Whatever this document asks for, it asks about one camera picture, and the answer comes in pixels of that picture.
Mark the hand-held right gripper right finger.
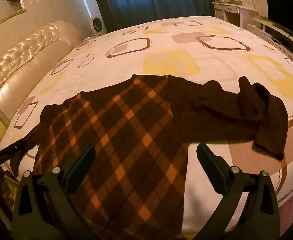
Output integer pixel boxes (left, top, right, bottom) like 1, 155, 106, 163
196, 142, 280, 240

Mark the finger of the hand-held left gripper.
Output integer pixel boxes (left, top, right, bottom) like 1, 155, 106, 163
0, 139, 35, 172

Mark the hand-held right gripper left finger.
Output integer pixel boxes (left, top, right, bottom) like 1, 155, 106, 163
11, 144, 98, 240

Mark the brown plaid top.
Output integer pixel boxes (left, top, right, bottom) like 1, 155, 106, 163
10, 74, 288, 240

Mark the cream tufted leather headboard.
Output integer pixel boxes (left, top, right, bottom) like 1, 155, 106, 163
0, 20, 80, 155

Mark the bed with patterned sheet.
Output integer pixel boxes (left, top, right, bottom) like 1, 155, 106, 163
0, 16, 293, 240

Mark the small white fan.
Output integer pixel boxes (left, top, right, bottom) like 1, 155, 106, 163
90, 17, 104, 34

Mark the white television stand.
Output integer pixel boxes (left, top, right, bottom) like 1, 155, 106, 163
248, 15, 293, 71

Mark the white dressing table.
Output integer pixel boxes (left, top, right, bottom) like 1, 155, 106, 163
211, 0, 256, 28

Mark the black television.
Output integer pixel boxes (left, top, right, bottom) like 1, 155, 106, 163
265, 0, 293, 32

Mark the blue curtain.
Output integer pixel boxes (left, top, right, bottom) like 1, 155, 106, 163
90, 0, 215, 34

